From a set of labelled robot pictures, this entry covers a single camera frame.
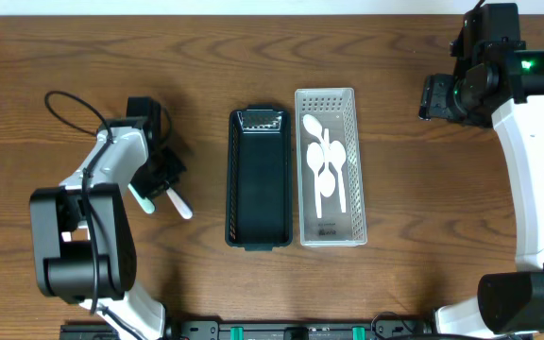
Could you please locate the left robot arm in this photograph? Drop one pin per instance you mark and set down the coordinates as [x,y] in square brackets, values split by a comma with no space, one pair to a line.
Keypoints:
[83,248]

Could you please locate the black plastic basket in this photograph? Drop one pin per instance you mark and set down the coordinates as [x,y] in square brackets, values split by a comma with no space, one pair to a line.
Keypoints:
[259,197]

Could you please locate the pale green plastic fork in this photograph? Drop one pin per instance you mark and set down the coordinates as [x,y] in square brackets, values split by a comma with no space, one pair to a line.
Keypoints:
[145,203]

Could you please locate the white spoon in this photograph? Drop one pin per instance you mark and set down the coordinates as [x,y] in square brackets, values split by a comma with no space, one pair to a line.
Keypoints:
[184,210]
[326,176]
[313,126]
[314,157]
[338,158]

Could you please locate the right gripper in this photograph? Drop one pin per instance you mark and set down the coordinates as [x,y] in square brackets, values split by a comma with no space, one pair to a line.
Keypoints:
[432,97]

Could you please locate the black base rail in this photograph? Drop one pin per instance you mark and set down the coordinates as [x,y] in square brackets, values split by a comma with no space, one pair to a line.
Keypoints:
[381,327]

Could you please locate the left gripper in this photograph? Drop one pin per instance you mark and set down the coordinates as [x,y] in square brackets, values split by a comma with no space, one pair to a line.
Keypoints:
[160,175]

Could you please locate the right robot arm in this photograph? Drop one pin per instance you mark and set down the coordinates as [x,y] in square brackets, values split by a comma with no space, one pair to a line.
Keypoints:
[512,304]

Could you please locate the clear plastic basket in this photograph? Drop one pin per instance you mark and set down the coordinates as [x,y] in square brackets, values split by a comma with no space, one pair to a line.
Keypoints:
[335,109]

